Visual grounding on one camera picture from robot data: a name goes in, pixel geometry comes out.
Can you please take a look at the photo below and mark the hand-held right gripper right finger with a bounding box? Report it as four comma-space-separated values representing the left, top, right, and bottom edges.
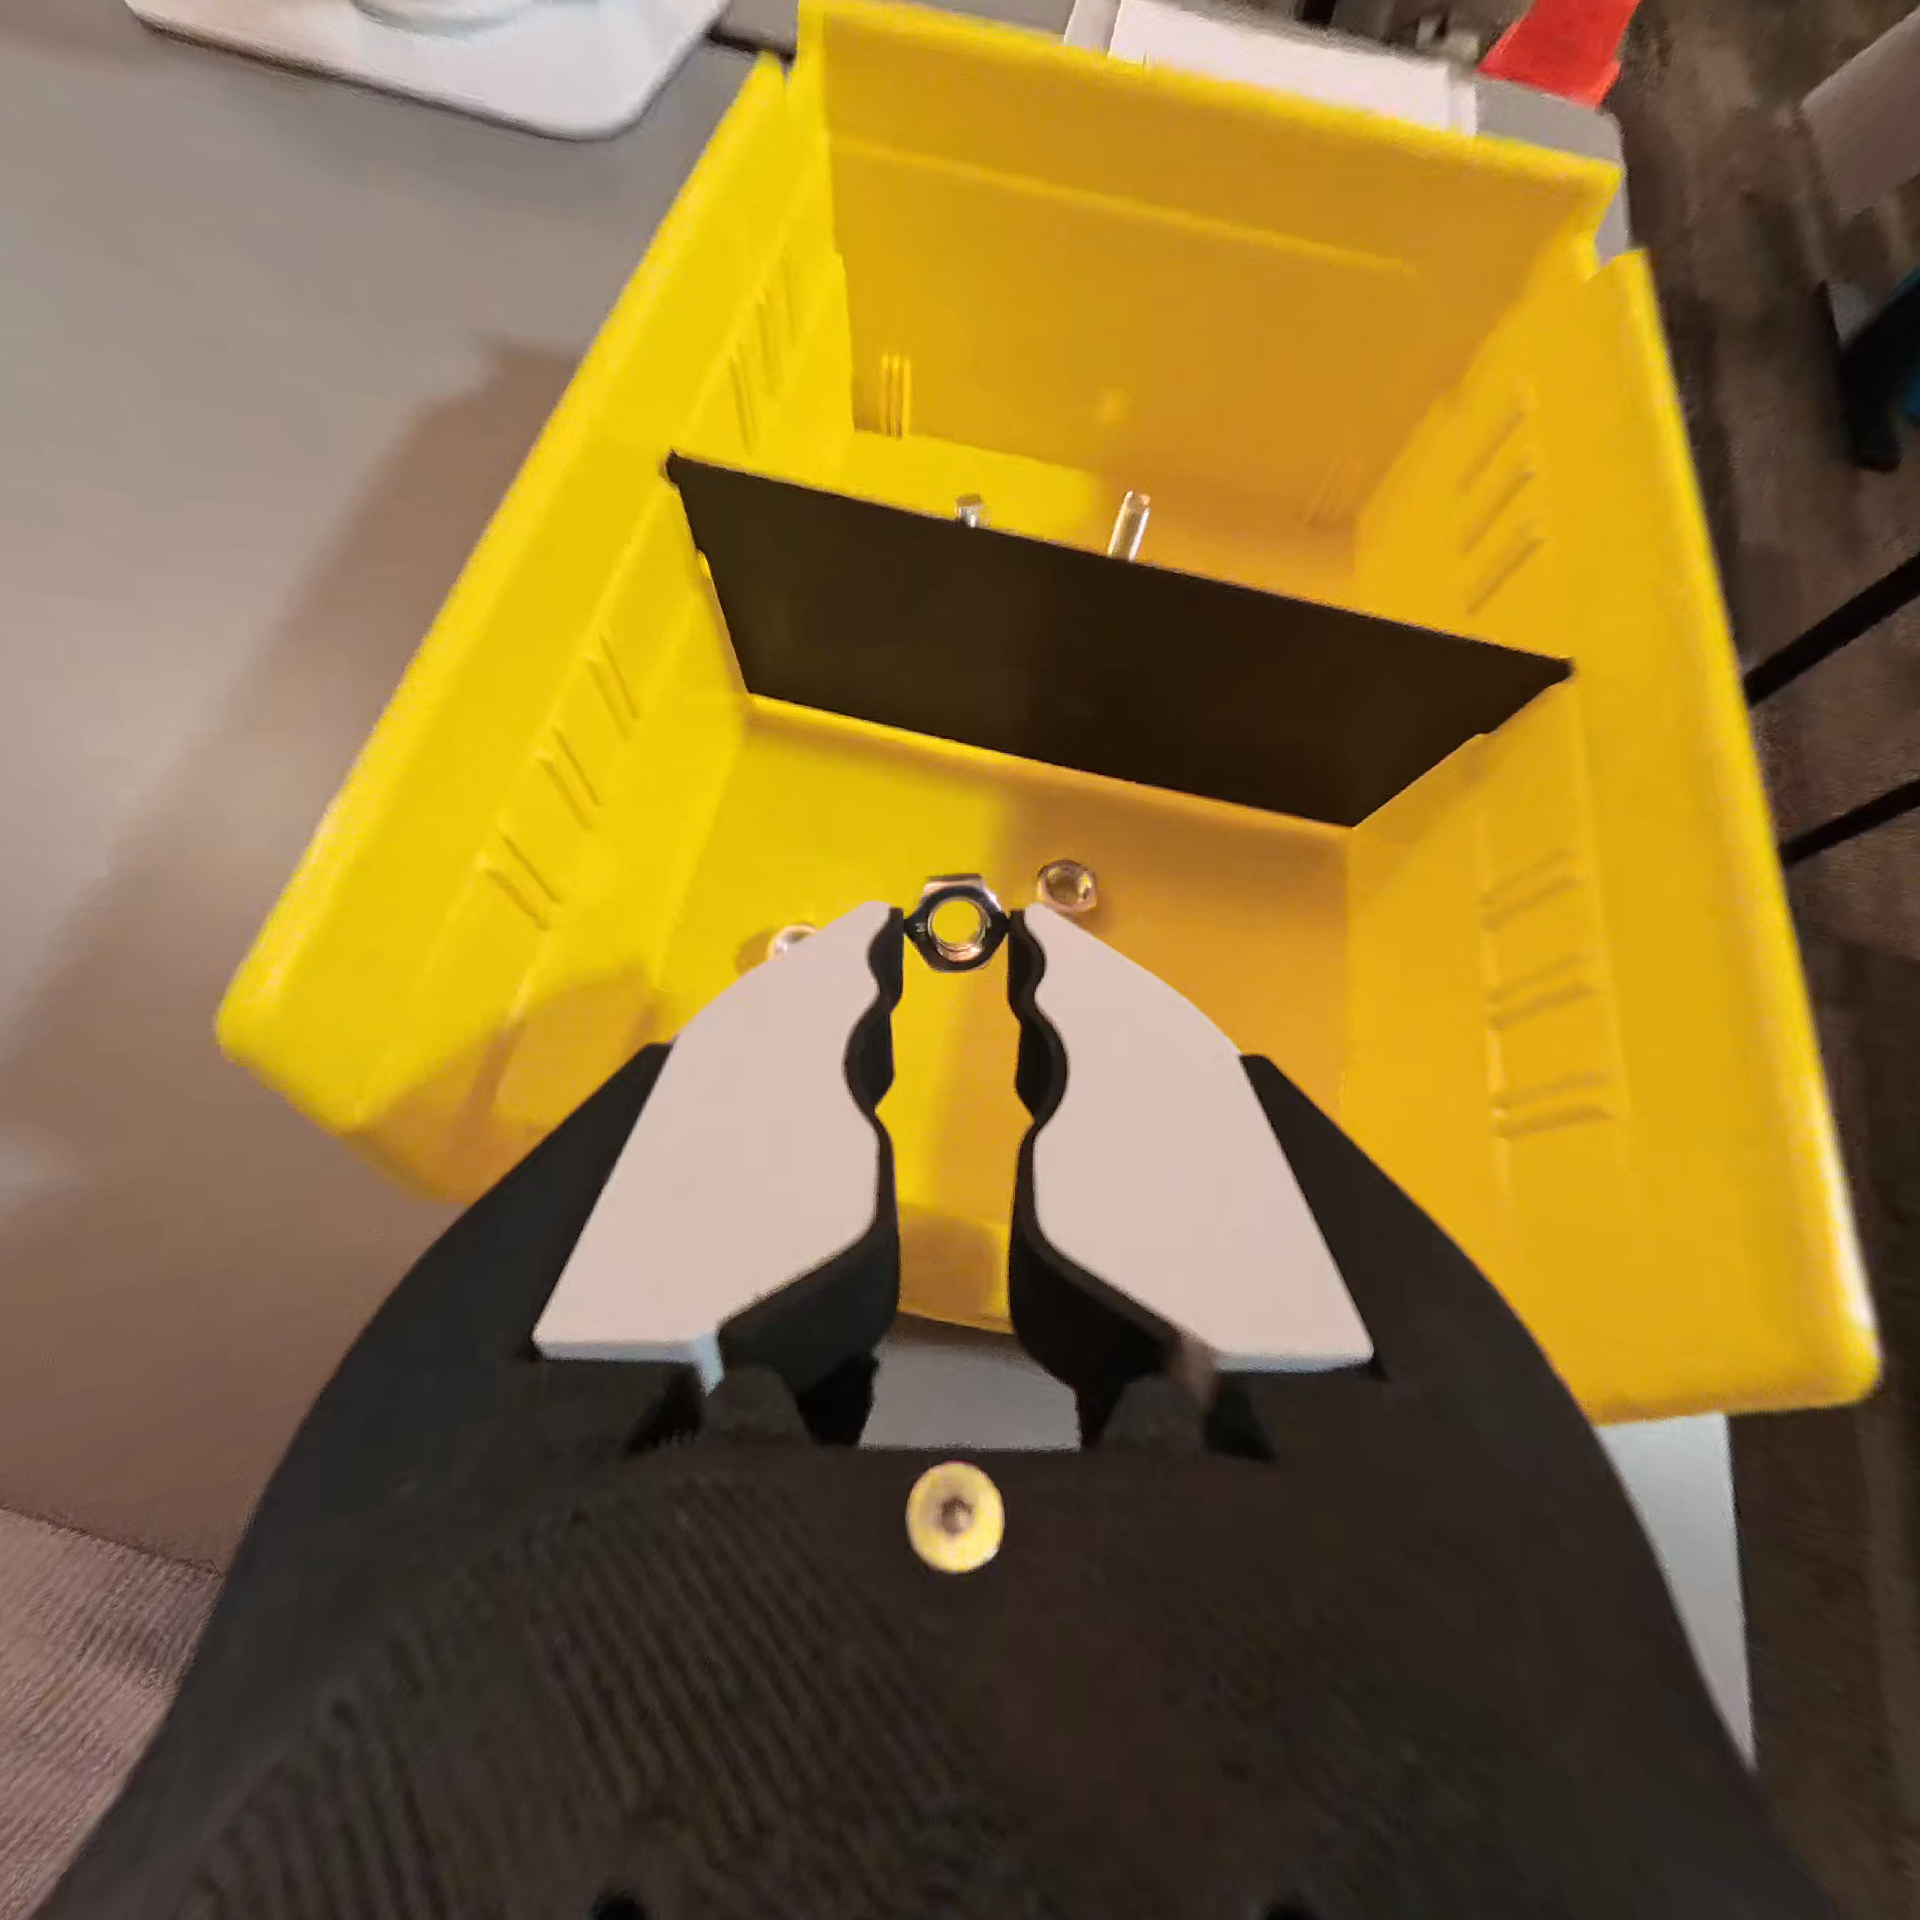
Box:
1010, 903, 1373, 1373

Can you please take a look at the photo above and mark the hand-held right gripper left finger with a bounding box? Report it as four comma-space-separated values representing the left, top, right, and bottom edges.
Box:
531, 900, 905, 1369

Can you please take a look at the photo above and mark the yellow plastic bin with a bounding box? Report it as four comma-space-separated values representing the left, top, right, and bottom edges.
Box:
216, 0, 1882, 1426

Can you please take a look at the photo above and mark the grey desk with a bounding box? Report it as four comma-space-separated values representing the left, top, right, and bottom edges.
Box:
0, 0, 1755, 1762

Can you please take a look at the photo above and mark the black bin divider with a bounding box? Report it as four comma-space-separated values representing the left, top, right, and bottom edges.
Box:
663, 450, 1577, 831

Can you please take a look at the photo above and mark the laminated paper sheet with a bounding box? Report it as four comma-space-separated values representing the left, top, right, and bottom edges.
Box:
1065, 0, 1486, 145

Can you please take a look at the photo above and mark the document stand with white base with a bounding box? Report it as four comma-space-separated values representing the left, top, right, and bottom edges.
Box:
128, 0, 729, 145

